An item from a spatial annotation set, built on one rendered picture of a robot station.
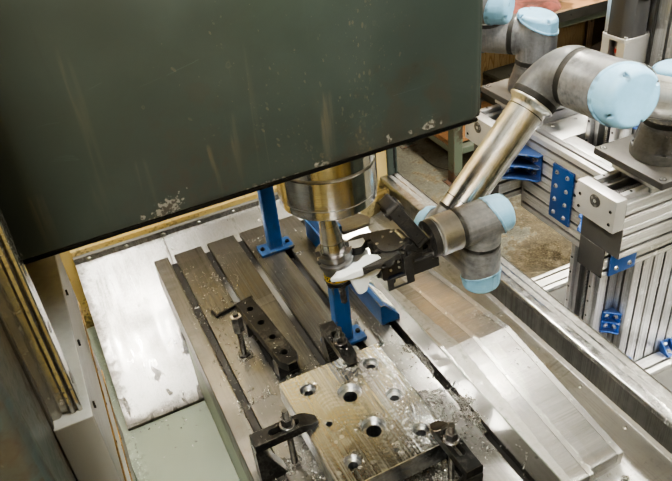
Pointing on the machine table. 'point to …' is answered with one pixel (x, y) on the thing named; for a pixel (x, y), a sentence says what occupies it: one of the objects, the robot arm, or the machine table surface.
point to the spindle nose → (332, 191)
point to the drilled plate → (290, 391)
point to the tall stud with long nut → (239, 333)
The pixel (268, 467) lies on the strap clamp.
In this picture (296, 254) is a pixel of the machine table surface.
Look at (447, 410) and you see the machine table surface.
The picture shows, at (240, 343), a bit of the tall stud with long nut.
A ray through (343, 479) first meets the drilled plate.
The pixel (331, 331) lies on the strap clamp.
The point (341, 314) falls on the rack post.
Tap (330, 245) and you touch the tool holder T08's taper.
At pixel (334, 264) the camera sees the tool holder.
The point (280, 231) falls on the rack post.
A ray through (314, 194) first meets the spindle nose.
